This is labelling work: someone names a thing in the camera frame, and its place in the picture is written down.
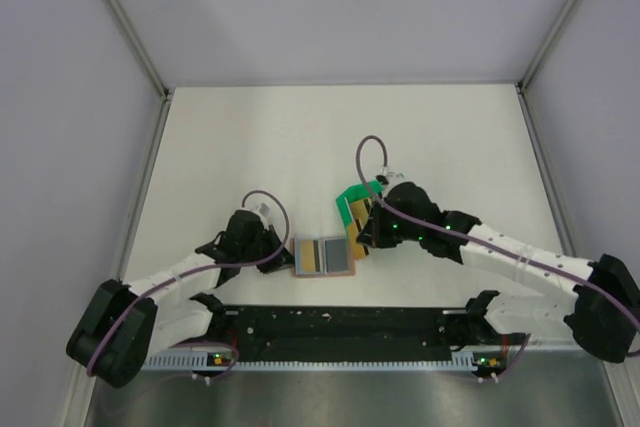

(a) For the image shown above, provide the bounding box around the gold credit card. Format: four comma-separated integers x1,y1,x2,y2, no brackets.
346,219,369,261
294,239,326,277
349,198,371,222

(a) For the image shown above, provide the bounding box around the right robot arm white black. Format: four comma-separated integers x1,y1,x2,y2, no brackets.
358,181,639,363

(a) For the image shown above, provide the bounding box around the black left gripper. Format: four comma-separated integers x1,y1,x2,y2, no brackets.
240,224,298,273

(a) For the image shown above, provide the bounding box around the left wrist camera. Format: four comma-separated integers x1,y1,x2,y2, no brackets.
252,203,270,218

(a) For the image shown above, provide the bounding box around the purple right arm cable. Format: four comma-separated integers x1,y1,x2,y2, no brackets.
354,135,640,383

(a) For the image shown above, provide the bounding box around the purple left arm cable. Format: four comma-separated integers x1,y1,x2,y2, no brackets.
85,190,290,378

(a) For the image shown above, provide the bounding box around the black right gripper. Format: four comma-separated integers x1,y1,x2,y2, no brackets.
357,199,424,248

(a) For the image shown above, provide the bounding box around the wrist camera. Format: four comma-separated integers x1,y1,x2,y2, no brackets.
252,203,270,218
376,169,406,187

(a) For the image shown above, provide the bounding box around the grey slotted cable duct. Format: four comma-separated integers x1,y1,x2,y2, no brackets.
142,350,502,372

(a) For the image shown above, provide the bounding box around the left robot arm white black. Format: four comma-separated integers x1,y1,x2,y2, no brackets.
66,209,295,388

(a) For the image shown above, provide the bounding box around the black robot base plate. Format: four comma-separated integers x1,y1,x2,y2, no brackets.
208,305,477,361

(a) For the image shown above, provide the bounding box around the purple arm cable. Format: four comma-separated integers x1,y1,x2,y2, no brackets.
354,135,640,383
85,190,290,378

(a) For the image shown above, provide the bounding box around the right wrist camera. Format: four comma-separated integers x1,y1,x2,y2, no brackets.
376,169,406,187

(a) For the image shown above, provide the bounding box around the green plastic card bin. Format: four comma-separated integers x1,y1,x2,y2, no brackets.
335,184,371,227

